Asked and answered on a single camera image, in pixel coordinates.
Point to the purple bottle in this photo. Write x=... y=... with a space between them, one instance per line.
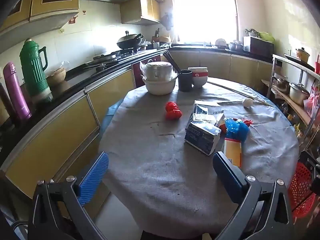
x=16 y=92

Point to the green thermos jug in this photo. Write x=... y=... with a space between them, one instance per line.
x=33 y=72

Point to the small red wrapper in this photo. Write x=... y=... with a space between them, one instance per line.
x=247 y=122

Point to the metal shelf rack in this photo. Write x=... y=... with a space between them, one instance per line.
x=297 y=107

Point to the red tomatoes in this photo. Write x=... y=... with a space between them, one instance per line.
x=173 y=111

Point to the red plastic bag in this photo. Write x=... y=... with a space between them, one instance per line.
x=312 y=102

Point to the stack of red white bowls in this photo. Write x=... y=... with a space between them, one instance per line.
x=198 y=78

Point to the blue and white carton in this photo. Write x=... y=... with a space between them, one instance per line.
x=207 y=107

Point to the black cup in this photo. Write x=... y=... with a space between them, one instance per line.
x=185 y=81

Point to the yellow cardboard box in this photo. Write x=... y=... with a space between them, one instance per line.
x=232 y=152

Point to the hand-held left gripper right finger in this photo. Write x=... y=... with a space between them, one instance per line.
x=226 y=175

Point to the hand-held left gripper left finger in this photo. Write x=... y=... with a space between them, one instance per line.
x=93 y=177

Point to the white basin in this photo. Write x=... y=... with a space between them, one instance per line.
x=158 y=87

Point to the small yellow wall cabinet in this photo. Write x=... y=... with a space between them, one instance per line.
x=147 y=10

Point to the red mesh basket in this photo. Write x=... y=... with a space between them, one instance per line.
x=300 y=190

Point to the large steel pot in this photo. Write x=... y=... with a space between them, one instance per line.
x=297 y=93

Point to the blue plastic bag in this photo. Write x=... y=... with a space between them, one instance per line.
x=236 y=128

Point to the brown bowl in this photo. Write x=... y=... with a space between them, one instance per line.
x=56 y=77

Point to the green bag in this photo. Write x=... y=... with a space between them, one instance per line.
x=266 y=37

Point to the flat pan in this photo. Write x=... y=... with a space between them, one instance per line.
x=100 y=61

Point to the potted plant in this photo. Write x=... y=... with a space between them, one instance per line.
x=252 y=32

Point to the knife block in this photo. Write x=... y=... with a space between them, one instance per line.
x=155 y=38

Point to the dark brown bottle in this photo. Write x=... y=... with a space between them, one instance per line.
x=6 y=105

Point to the black wok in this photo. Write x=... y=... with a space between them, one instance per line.
x=128 y=42

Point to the dark red microwave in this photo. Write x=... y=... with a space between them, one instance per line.
x=260 y=46

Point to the glass lid pot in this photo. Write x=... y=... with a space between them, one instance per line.
x=282 y=85

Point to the grey tablecloth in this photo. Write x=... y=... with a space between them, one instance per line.
x=162 y=167

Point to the window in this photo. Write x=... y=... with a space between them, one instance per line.
x=202 y=12

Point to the long wooden stick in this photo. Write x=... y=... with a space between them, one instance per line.
x=237 y=93

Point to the gas stove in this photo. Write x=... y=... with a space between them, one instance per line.
x=125 y=53

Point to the yellow enamel pot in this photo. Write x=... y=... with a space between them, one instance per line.
x=303 y=55

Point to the yellow base cabinets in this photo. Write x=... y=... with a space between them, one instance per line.
x=50 y=135
x=215 y=65

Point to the blue under cloth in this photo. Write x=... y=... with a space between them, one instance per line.
x=110 y=115

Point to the dark blue carton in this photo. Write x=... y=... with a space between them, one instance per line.
x=200 y=137

